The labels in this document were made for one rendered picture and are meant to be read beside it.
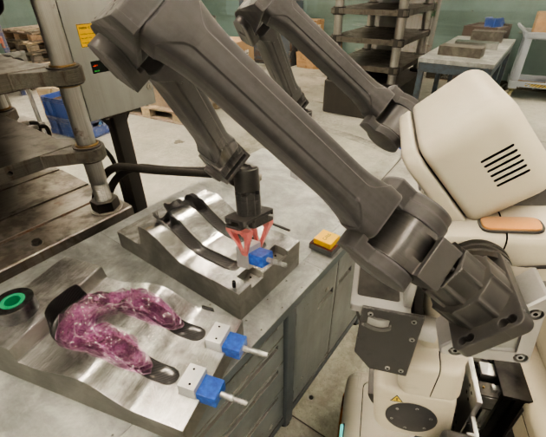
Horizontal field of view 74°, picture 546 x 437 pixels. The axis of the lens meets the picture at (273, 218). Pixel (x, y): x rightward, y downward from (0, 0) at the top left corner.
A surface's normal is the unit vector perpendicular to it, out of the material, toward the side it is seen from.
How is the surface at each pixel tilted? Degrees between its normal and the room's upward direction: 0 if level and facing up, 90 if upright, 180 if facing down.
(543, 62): 90
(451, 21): 90
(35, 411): 0
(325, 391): 0
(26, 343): 80
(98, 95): 90
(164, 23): 65
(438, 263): 58
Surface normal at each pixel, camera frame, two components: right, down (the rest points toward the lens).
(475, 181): -0.25, 0.54
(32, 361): -0.01, -0.83
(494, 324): -0.78, -0.61
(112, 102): 0.80, 0.32
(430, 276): 0.19, 0.01
